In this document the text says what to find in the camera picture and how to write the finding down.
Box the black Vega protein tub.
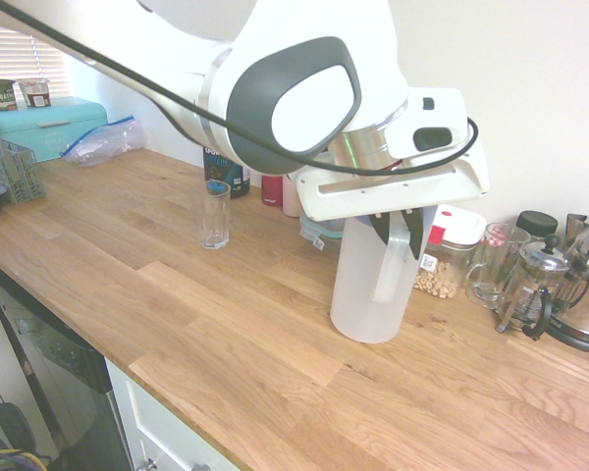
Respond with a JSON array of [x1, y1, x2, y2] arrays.
[[201, 144, 252, 200]]

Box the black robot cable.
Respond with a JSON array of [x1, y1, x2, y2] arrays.
[[0, 0, 480, 175]]

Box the jar with black lid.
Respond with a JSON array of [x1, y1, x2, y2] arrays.
[[514, 209, 560, 246]]

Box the cereal container with white lid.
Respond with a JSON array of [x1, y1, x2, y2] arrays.
[[411, 203, 489, 300]]

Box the teal bread box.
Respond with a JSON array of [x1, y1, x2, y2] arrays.
[[0, 95, 110, 164]]

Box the grey cutlery basket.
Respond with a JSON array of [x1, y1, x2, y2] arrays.
[[0, 131, 47, 205]]

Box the white window blinds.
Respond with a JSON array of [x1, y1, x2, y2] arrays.
[[0, 22, 73, 99]]

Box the clear zip bag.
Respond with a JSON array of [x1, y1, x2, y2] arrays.
[[59, 115, 148, 169]]

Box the translucent pitcher with blue lid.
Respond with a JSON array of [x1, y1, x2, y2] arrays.
[[329, 205, 439, 343]]

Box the clear faceted drinking glass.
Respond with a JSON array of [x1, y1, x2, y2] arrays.
[[197, 180, 233, 251]]

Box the white cabinet drawer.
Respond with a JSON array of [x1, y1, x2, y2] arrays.
[[105, 356, 246, 471]]

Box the black dishwasher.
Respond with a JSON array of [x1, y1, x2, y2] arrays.
[[0, 254, 132, 471]]

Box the metal drawer handle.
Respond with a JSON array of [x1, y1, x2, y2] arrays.
[[141, 455, 212, 471]]

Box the red water bottle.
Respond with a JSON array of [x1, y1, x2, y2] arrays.
[[260, 172, 285, 207]]

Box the glass French press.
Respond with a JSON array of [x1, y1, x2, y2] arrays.
[[495, 234, 570, 340]]

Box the steel electric kettle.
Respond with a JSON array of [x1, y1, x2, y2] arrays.
[[544, 211, 589, 355]]

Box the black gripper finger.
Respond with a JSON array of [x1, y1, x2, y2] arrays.
[[370, 211, 394, 245], [404, 208, 426, 260]]

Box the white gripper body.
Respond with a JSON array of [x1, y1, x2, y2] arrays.
[[294, 144, 491, 222]]

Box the glass container with teal lid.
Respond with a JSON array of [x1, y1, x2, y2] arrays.
[[298, 215, 348, 249]]

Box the clear glass mug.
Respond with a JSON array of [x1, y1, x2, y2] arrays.
[[464, 222, 532, 309]]

